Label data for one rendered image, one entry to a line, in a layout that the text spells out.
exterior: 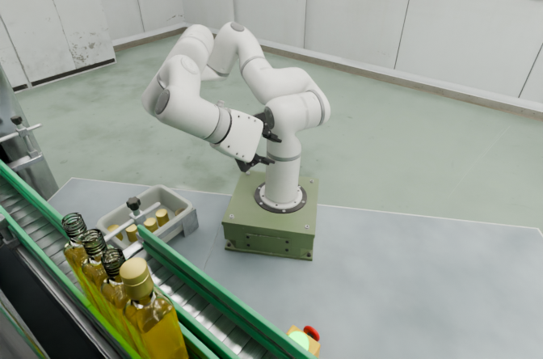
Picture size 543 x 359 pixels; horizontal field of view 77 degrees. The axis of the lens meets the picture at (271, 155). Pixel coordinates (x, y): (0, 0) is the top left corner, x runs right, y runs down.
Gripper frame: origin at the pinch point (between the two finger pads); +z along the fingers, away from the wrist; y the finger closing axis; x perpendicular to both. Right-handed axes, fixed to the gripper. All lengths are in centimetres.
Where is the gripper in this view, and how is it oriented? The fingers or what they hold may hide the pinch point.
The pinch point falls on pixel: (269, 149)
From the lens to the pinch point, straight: 81.7
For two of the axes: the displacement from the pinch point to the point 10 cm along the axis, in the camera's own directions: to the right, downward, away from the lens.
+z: 6.8, 3.0, 6.7
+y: -3.0, 9.5, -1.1
